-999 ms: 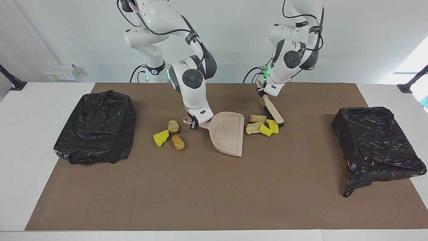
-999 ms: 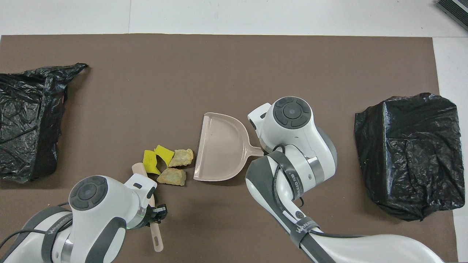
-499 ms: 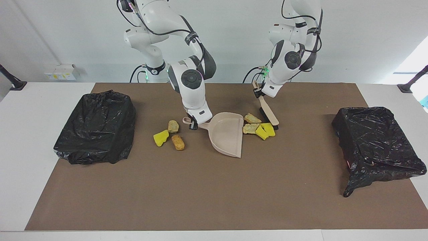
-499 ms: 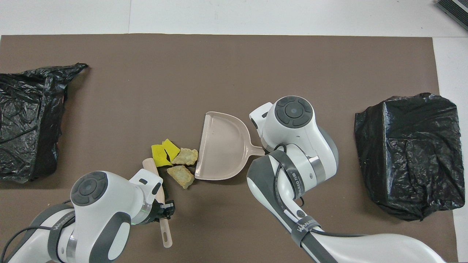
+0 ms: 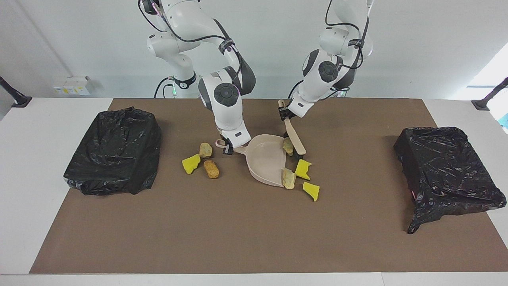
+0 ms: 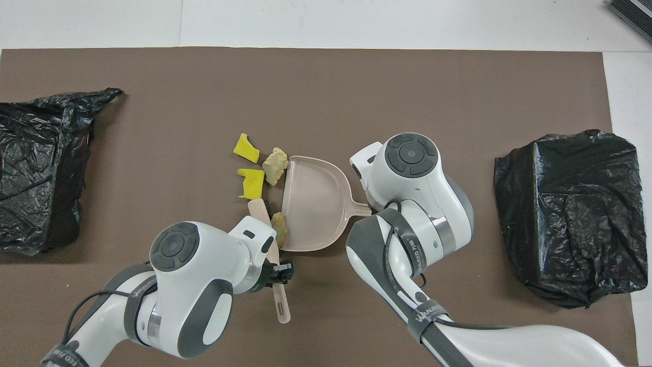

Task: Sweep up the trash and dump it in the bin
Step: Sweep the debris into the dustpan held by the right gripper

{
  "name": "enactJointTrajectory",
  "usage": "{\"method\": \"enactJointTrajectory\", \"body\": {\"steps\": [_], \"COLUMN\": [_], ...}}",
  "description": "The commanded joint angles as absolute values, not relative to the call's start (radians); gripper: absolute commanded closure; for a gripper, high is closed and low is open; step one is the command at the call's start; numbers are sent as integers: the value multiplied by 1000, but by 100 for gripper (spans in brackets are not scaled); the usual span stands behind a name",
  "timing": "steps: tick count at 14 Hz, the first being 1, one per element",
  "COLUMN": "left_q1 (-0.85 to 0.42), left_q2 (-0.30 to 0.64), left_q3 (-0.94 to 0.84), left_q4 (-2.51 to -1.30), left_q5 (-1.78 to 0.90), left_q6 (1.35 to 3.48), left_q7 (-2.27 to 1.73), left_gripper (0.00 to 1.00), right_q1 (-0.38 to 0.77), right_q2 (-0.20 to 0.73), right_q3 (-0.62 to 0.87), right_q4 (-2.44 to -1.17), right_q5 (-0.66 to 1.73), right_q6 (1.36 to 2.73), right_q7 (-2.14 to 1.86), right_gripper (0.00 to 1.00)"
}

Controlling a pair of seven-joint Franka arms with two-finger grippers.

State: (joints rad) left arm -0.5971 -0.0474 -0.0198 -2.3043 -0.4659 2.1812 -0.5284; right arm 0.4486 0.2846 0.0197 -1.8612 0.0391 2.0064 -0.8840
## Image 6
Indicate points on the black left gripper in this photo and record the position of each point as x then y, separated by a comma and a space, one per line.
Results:
265, 275

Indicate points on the beige brush with black bristles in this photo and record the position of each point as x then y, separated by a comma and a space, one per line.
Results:
282, 306

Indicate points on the beige crumbly foam chunk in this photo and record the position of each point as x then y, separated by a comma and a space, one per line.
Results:
279, 229
275, 165

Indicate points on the beige plastic dustpan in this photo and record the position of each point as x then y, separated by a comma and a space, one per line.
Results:
316, 204

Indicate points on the yellow notched sponge piece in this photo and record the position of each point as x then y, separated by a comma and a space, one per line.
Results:
251, 184

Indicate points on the yellow sponge wedge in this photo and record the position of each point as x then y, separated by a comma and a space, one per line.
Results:
246, 149

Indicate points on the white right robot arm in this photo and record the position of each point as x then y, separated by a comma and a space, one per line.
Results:
412, 188

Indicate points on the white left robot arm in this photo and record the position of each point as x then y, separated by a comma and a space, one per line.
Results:
204, 275

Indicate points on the black bag lined bin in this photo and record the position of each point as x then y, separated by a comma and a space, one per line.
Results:
35, 178
560, 168

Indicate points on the brown paper table mat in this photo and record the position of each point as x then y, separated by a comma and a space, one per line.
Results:
204, 102

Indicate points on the dark grey ribbed device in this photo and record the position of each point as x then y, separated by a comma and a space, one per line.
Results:
634, 12

